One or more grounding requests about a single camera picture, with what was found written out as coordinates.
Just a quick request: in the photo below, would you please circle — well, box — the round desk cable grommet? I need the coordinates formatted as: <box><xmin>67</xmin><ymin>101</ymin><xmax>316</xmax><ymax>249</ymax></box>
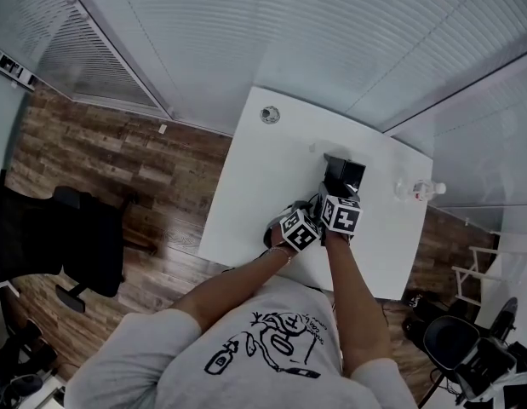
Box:
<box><xmin>259</xmin><ymin>105</ymin><xmax>282</xmax><ymax>124</ymax></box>

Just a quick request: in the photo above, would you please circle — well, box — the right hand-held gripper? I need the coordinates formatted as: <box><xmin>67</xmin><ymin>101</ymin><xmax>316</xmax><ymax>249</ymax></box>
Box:
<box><xmin>315</xmin><ymin>180</ymin><xmax>364</xmax><ymax>243</ymax></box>

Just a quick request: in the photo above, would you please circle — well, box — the thin wrist bracelet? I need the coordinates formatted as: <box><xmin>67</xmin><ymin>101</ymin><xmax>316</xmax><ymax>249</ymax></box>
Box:
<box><xmin>266</xmin><ymin>245</ymin><xmax>294</xmax><ymax>266</ymax></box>

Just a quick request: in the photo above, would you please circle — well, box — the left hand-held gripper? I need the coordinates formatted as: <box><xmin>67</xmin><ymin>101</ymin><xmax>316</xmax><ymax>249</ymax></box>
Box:
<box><xmin>263</xmin><ymin>200</ymin><xmax>324</xmax><ymax>254</ymax></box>

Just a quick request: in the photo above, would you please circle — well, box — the grey printed t-shirt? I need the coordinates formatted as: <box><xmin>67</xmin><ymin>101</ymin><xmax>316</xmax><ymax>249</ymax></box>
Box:
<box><xmin>64</xmin><ymin>276</ymin><xmax>419</xmax><ymax>409</ymax></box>

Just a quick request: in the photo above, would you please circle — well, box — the white folding rack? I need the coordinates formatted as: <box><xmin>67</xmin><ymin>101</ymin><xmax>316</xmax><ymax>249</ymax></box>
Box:
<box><xmin>451</xmin><ymin>244</ymin><xmax>527</xmax><ymax>307</ymax></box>

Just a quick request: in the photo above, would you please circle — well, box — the black telephone base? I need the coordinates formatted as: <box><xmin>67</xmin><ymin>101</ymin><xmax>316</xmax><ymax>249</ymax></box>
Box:
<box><xmin>323</xmin><ymin>153</ymin><xmax>368</xmax><ymax>196</ymax></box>

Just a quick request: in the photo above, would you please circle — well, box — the person's right forearm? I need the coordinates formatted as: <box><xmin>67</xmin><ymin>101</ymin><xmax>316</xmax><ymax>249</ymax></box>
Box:
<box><xmin>323</xmin><ymin>233</ymin><xmax>394</xmax><ymax>377</ymax></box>

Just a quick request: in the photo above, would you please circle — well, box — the person's left forearm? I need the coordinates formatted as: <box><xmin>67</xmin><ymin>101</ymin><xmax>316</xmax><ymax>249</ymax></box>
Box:
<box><xmin>170</xmin><ymin>245</ymin><xmax>299</xmax><ymax>334</ymax></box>

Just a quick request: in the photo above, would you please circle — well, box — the black round stool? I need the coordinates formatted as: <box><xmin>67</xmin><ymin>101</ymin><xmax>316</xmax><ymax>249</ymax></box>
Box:
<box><xmin>423</xmin><ymin>314</ymin><xmax>482</xmax><ymax>374</ymax></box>

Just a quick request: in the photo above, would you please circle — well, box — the clear plastic water bottle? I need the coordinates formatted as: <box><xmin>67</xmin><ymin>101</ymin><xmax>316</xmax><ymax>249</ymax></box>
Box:
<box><xmin>392</xmin><ymin>178</ymin><xmax>448</xmax><ymax>203</ymax></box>

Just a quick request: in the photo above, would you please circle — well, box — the black office chair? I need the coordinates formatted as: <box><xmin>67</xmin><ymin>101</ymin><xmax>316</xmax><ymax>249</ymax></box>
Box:
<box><xmin>0</xmin><ymin>169</ymin><xmax>140</xmax><ymax>314</ymax></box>

